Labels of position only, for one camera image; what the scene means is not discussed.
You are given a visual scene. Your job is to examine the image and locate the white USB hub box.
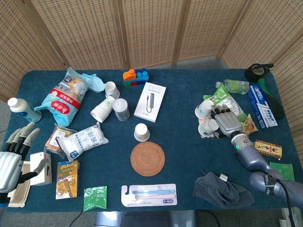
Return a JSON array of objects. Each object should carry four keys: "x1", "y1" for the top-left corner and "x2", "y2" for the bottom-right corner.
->
[{"x1": 134, "y1": 82, "x2": 167, "y2": 123}]

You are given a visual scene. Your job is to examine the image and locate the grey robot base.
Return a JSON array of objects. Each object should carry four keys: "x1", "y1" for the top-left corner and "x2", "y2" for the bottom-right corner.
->
[{"x1": 94, "y1": 210, "x2": 197, "y2": 227}]

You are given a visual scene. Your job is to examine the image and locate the small white carton box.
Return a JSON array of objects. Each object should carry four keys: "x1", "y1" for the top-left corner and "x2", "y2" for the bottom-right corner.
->
[{"x1": 29, "y1": 152, "x2": 53, "y2": 186}]

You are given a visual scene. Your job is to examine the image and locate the green tea sachet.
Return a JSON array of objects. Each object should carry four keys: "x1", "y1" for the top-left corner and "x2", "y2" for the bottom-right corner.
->
[{"x1": 83, "y1": 185, "x2": 107, "y2": 212}]

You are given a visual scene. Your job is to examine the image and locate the green and black brush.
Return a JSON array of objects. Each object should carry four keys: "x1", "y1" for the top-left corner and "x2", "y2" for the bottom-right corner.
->
[{"x1": 257, "y1": 78, "x2": 286, "y2": 121}]

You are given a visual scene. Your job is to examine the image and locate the paper cup with blue print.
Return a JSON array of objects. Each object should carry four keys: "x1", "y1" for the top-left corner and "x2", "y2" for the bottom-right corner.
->
[{"x1": 105, "y1": 81, "x2": 120, "y2": 99}]

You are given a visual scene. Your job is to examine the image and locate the nested stack of paper cups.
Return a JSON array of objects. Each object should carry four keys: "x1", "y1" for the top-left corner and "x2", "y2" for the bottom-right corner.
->
[{"x1": 90, "y1": 96, "x2": 116, "y2": 123}]

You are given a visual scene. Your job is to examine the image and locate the red and yellow small box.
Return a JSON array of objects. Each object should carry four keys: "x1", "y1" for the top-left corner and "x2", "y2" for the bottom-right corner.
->
[{"x1": 253, "y1": 139, "x2": 283, "y2": 159}]

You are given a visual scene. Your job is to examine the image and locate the paper cup light-blue flower print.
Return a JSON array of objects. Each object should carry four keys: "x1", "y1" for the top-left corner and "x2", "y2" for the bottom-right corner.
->
[{"x1": 195, "y1": 99, "x2": 215, "y2": 119}]

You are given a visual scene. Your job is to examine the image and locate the green and white wipes pack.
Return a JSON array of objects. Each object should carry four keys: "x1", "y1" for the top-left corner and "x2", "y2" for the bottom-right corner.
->
[{"x1": 203, "y1": 84, "x2": 248, "y2": 123}]

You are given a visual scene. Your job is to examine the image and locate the white bottle blue label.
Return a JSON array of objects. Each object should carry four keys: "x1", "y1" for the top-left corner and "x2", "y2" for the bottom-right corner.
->
[{"x1": 7, "y1": 97, "x2": 43, "y2": 123}]

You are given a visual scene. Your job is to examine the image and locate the pink phone in case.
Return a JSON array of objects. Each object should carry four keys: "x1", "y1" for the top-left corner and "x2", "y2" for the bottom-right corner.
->
[{"x1": 197, "y1": 117, "x2": 220, "y2": 140}]

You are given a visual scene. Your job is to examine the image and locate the plastic bottle green label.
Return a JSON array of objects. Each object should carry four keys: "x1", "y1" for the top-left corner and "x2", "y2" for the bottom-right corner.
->
[{"x1": 215, "y1": 79, "x2": 250, "y2": 95}]

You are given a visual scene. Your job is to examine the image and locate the dark grey towel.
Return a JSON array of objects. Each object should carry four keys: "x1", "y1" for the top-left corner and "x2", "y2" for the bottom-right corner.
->
[{"x1": 193, "y1": 171, "x2": 256, "y2": 209}]

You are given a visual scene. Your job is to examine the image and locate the paper cup green flower print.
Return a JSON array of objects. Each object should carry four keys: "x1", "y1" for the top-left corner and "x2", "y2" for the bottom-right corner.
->
[{"x1": 134, "y1": 123, "x2": 151, "y2": 142}]

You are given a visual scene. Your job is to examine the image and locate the blue toy block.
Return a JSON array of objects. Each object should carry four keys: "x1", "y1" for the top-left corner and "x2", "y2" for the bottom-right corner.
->
[{"x1": 135, "y1": 68, "x2": 150, "y2": 84}]

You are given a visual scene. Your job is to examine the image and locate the black tape roll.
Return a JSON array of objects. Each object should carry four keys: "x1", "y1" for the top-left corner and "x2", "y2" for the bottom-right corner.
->
[{"x1": 244, "y1": 62, "x2": 274, "y2": 83}]

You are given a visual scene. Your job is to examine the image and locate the green can with white lid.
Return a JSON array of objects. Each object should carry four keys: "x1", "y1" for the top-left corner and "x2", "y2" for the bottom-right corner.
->
[{"x1": 112, "y1": 98, "x2": 130, "y2": 122}]

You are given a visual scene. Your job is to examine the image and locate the blue and red plastic bag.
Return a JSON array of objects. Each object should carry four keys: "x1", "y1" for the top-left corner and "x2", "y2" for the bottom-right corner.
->
[{"x1": 34, "y1": 66, "x2": 106, "y2": 127}]

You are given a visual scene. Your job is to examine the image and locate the beige clamshell food container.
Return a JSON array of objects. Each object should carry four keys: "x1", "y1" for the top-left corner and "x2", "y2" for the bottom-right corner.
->
[{"x1": 7, "y1": 160, "x2": 31, "y2": 208}]

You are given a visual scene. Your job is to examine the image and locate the blue toothbrush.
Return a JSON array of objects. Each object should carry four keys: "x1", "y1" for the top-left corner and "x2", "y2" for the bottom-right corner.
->
[{"x1": 129, "y1": 189, "x2": 176, "y2": 195}]

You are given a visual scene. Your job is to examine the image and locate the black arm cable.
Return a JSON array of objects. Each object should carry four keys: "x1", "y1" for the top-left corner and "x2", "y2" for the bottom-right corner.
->
[{"x1": 272, "y1": 178, "x2": 296, "y2": 227}]

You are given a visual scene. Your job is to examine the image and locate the toothbrush blister pack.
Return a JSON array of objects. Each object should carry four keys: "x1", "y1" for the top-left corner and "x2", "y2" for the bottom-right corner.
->
[{"x1": 121, "y1": 183, "x2": 178, "y2": 208}]

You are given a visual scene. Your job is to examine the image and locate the yellow-green snack packet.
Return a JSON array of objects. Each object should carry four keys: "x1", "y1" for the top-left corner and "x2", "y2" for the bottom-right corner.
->
[{"x1": 240, "y1": 113, "x2": 258, "y2": 135}]

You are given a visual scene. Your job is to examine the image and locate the yellow and blue box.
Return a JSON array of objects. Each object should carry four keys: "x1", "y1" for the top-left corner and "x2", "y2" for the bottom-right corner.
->
[{"x1": 55, "y1": 160, "x2": 79, "y2": 200}]

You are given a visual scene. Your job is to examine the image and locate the pink toothbrush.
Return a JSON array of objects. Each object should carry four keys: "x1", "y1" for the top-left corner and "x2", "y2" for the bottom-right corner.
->
[{"x1": 134, "y1": 193, "x2": 176, "y2": 200}]

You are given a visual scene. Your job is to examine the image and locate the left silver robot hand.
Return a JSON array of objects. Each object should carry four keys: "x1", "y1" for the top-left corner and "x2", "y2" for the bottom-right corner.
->
[{"x1": 0, "y1": 122, "x2": 47, "y2": 193}]

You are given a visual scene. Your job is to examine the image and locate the round woven rattan coaster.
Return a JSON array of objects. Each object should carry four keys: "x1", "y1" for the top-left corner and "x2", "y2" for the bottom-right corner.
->
[{"x1": 130, "y1": 141, "x2": 166, "y2": 177}]

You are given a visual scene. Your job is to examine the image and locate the white soft pack blue text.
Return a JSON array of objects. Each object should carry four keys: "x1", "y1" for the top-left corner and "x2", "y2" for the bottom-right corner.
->
[{"x1": 56, "y1": 122, "x2": 109, "y2": 162}]

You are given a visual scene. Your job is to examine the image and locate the orange toy block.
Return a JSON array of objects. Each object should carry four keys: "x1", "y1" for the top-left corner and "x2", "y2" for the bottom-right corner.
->
[{"x1": 122, "y1": 69, "x2": 137, "y2": 82}]

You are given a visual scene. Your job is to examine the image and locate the clear pack of crackers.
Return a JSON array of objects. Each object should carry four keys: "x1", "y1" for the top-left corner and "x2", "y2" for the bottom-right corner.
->
[{"x1": 44, "y1": 123, "x2": 78, "y2": 159}]

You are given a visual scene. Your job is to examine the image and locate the small green sachet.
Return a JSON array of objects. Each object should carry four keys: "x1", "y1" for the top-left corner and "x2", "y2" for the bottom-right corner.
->
[{"x1": 269, "y1": 162, "x2": 295, "y2": 182}]

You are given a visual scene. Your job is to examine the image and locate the blue white toothpaste box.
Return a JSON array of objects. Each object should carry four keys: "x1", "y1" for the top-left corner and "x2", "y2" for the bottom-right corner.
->
[{"x1": 247, "y1": 84, "x2": 278, "y2": 130}]

